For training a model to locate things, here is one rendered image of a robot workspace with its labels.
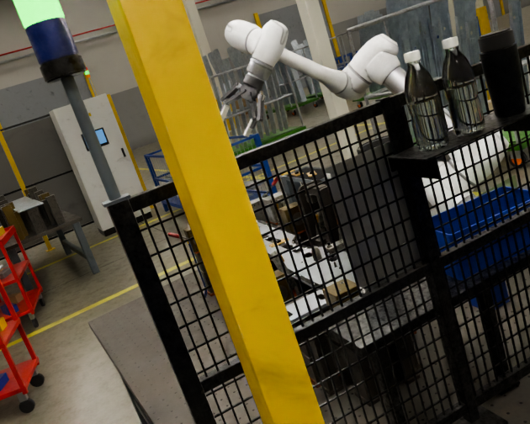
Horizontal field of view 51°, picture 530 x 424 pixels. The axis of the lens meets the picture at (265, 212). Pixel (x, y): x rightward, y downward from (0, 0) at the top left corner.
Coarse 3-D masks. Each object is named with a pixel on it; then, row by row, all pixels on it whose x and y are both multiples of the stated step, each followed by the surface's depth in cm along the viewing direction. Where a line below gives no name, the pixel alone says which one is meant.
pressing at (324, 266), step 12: (264, 228) 255; (264, 240) 238; (288, 252) 213; (300, 252) 209; (324, 252) 201; (288, 264) 201; (300, 264) 197; (324, 264) 190; (348, 264) 184; (300, 276) 188; (312, 276) 184; (324, 276) 181; (336, 276) 178; (348, 276) 175
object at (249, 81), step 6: (246, 78) 206; (252, 78) 205; (246, 84) 209; (252, 84) 206; (258, 84) 206; (246, 90) 209; (252, 90) 208; (258, 90) 207; (246, 96) 209; (252, 96) 208
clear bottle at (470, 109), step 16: (448, 48) 114; (448, 64) 114; (464, 64) 113; (448, 80) 114; (464, 80) 113; (448, 96) 116; (464, 96) 114; (464, 112) 115; (480, 112) 116; (464, 128) 116; (480, 128) 116
